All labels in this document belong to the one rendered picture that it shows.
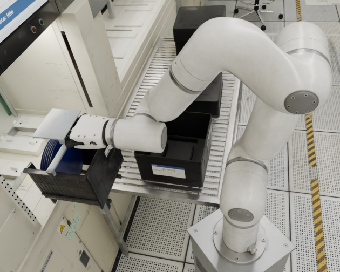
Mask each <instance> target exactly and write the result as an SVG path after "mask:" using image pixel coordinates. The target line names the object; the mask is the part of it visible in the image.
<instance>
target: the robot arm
mask: <svg viewBox="0 0 340 272"><path fill-rule="evenodd" d="M222 71H227V72H230V73H231V74H233V75H234V76H235V77H237V78H238V79H239V80H240V81H242V82H243V83H244V84H245V85H246V86H247V87H248V88H249V89H250V90H251V91H252V92H253V93H254V94H255V95H256V96H257V97H256V100H255V104H254V107H253V110H252V113H251V115H250V118H249V120H248V123H247V126H246V129H245V131H244V133H243V135H242V136H241V137H240V138H239V139H238V140H237V141H236V142H235V144H234V145H233V146H232V148H231V149H230V151H229V154H228V157H227V162H226V167H225V173H224V176H223V182H222V187H221V194H220V210H221V212H222V213H223V218H221V219H220V220H219V221H218V222H217V224H216V225H215V227H214V230H213V242H214V246H215V248H216V250H217V251H218V253H219V254H220V255H221V256H222V257H224V258H225V259H226V260H228V261H230V262H233V263H237V264H247V263H251V262H254V261H256V260H257V259H258V258H259V257H260V256H261V255H262V254H263V252H264V250H265V248H266V244H267V238H266V234H265V231H264V229H263V227H262V226H261V225H260V219H261V218H262V217H263V216H264V212H265V208H266V198H267V183H268V169H269V164H270V160H271V159H272V158H274V157H276V156H277V155H278V154H279V153H280V152H281V151H282V150H283V149H284V147H285V145H286V144H287V142H288V140H289V139H290V137H291V135H292V133H293V131H294V130H295V128H296V126H297V123H298V121H299V118H300V115H306V114H310V113H313V112H315V111H317V110H319V109H320V108H321V107H322V106H324V104H325V103H326V102H327V101H328V99H329V97H330V93H331V89H332V73H331V64H330V56H329V48H328V41H327V38H326V36H325V34H324V32H323V30H322V29H321V28H320V27H319V26H317V25H315V24H314V23H311V22H305V21H301V22H294V23H291V24H289V25H287V26H285V27H284V28H283V29H282V30H281V31H280V32H279V33H278V35H277V37H276V38H275V40H274V42H273V41H272V40H271V39H270V38H269V37H268V36H267V35H266V34H265V33H264V32H263V31H262V30H261V29H260V28H258V27H257V26H256V25H254V24H252V23H250V22H248V21H246V20H243V19H239V18H233V17H216V18H212V19H210V20H208V21H206V22H204V23H203V24H202V25H201V26H200V27H199V28H198V29H197V30H196V31H195V32H194V33H193V35H192V36H191V38H190V39H189V40H188V42H187V43H186V44H185V46H184V47H183V48H182V50H181V51H180V53H179V54H178V55H177V57H176V58H175V59H174V61H173V62H172V64H171V65H170V66H169V68H168V69H167V71H166V72H165V73H164V75H163V76H162V77H161V79H160V80H159V82H158V83H157V85H156V86H155V87H151V88H150V89H149V90H148V91H147V92H146V94H145V95H144V97H143V98H142V100H141V101H140V103H139V105H138V107H137V108H136V110H135V113H134V115H133V117H132V118H131V119H115V118H112V119H110V118H107V117H102V116H98V115H89V114H86V113H84V114H82V115H81V116H80V117H78V118H77V119H76V121H75V122H74V124H73V125H72V127H74V129H73V130H72V131H69V132H68V134H67V135H70V136H69V137H68V136H67V135H66V137H65V138H64V140H65V146H66V148H70V147H74V148H80V149H100V148H105V147H106V146H108V147H109V148H110V149H113V148H117V149H127V150H133V151H143V152H153V153H162V152H163V151H164V149H165V146H166V142H167V127H166V125H165V123H162V122H167V121H172V120H174V119H175V118H177V117H178V116H179V115H180V114H181V113H182V112H183V111H184V110H185V109H186V108H187V107H188V106H189V105H190V104H191V103H192V102H193V101H194V100H195V99H196V98H197V97H198V96H199V95H200V94H201V92H202V91H203V90H204V89H205V88H206V87H207V86H208V85H209V84H210V83H211V82H212V81H213V80H214V79H215V77H216V76H217V75H218V74H219V73H220V72H222ZM159 121H162V122H159ZM72 127H71V128H72ZM70 140H72V141H70Z"/></svg>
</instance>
